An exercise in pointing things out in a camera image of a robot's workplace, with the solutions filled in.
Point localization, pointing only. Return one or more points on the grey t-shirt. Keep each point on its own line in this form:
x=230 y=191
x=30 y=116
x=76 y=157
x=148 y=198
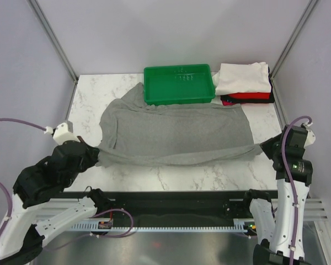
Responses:
x=135 y=133

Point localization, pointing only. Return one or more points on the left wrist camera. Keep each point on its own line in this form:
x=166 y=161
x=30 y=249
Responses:
x=62 y=133

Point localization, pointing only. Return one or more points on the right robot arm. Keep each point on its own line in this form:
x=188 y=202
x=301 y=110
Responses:
x=279 y=228

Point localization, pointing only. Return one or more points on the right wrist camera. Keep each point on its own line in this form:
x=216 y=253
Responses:
x=311 y=138

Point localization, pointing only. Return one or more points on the green plastic tray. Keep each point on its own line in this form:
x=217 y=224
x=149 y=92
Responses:
x=180 y=84

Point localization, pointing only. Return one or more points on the black folded t-shirt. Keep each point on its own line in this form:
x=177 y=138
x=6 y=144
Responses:
x=250 y=101

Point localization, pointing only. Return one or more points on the pink folded t-shirt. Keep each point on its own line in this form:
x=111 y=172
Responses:
x=227 y=103

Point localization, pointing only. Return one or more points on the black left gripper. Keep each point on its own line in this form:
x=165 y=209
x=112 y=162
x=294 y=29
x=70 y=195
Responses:
x=92 y=153

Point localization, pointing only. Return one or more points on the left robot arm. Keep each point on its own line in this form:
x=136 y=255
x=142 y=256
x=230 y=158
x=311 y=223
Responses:
x=22 y=237

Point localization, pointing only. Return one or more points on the left aluminium frame post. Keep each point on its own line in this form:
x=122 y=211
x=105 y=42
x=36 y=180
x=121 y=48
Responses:
x=40 y=15

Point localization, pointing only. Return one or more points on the aluminium frame post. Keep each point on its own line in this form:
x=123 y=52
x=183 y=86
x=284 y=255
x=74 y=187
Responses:
x=308 y=11
x=40 y=15

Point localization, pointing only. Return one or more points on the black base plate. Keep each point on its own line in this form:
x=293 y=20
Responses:
x=196 y=208

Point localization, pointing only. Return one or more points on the white slotted cable duct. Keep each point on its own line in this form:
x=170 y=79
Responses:
x=108 y=226

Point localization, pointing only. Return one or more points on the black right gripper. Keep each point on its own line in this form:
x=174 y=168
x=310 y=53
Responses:
x=266 y=146

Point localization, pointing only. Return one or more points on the white folded t-shirt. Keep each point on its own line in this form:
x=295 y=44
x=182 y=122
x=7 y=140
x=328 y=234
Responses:
x=242 y=78

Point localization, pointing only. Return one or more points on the red folded t-shirt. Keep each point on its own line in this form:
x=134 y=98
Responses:
x=250 y=95

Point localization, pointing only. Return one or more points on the right aluminium frame post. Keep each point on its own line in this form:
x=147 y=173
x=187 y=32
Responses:
x=308 y=11

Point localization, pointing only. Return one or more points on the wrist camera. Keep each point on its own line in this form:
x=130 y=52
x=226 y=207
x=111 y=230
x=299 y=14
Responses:
x=62 y=133
x=311 y=138

